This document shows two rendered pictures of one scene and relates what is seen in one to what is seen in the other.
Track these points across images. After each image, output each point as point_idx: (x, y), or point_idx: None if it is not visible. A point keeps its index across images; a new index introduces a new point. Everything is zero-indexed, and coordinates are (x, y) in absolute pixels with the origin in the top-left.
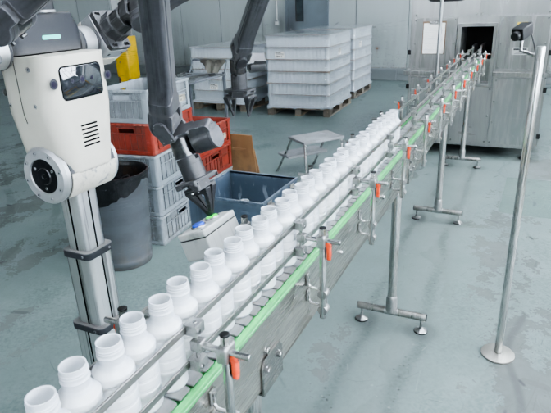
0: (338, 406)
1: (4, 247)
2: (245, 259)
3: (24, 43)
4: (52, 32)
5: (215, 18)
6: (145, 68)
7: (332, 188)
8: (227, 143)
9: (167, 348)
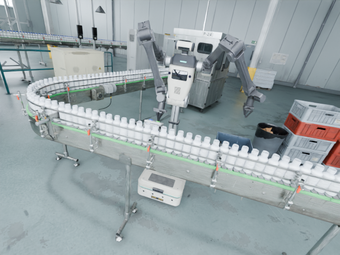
0: (208, 245)
1: (242, 133)
2: (122, 124)
3: (173, 60)
4: (184, 60)
5: None
6: None
7: (190, 144)
8: None
9: (88, 119)
